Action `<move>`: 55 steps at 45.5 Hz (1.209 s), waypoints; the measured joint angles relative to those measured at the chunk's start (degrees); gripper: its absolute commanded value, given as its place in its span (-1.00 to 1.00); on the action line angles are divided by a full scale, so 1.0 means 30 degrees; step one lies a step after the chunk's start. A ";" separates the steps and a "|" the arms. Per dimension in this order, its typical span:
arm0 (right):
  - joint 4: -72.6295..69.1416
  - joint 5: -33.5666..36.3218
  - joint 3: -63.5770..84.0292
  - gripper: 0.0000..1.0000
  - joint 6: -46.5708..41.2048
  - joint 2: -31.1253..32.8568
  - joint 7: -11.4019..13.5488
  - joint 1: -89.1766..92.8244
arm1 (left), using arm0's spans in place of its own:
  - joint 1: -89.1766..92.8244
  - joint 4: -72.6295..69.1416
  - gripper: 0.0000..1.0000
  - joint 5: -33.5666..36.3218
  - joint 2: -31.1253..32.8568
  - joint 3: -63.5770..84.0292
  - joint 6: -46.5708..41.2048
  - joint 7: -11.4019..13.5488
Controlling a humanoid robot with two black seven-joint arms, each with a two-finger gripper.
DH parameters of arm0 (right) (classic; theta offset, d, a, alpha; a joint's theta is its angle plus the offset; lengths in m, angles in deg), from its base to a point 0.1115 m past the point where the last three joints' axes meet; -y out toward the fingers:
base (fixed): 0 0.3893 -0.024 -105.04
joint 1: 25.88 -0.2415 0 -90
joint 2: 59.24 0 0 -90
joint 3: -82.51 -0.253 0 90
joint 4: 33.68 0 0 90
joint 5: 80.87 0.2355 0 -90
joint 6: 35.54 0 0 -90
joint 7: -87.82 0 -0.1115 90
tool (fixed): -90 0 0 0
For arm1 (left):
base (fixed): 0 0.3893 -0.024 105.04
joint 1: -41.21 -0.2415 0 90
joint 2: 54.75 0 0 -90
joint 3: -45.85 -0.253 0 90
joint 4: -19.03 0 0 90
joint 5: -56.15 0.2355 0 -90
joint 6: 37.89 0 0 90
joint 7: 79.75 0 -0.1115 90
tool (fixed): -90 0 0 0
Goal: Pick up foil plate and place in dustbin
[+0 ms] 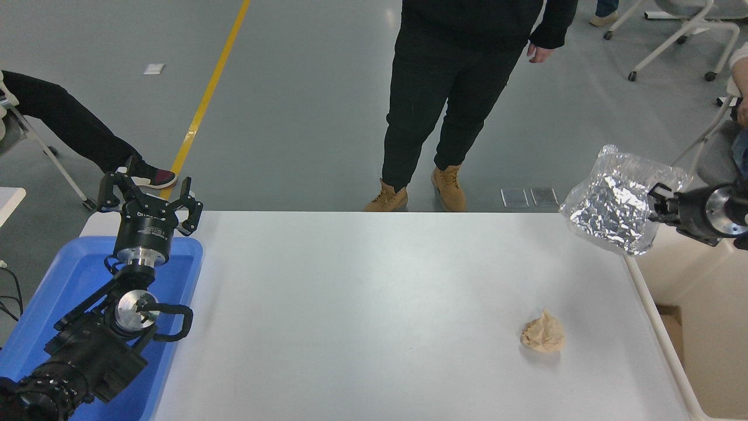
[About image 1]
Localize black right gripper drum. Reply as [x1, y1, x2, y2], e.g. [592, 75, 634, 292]
[670, 186, 717, 246]

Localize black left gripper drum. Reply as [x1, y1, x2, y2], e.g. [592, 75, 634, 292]
[115, 199, 179, 253]

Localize foil plate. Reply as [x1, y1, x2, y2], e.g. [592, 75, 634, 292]
[560, 144, 690, 257]

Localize grey-seated wheeled chair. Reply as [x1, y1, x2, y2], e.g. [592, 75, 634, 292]
[672, 94, 748, 189]

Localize large pale bin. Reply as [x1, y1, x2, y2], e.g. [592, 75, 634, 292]
[622, 231, 748, 421]

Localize blue plastic tray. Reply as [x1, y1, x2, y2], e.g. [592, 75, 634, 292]
[0, 236, 204, 421]

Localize seated person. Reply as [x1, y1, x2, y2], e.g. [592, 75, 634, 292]
[0, 70, 178, 190]

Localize small white table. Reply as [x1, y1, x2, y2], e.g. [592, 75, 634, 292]
[0, 188, 27, 229]

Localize white wheeled chair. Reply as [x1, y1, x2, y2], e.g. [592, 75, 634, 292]
[604, 0, 740, 82]

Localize crumpled tan paper ball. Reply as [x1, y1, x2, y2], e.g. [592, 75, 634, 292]
[520, 308, 566, 354]

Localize walking person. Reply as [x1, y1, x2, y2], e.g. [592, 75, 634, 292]
[589, 0, 619, 27]

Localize standing person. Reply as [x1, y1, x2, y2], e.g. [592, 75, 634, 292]
[365, 0, 579, 212]

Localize black cables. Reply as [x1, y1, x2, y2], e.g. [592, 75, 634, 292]
[0, 260, 25, 322]

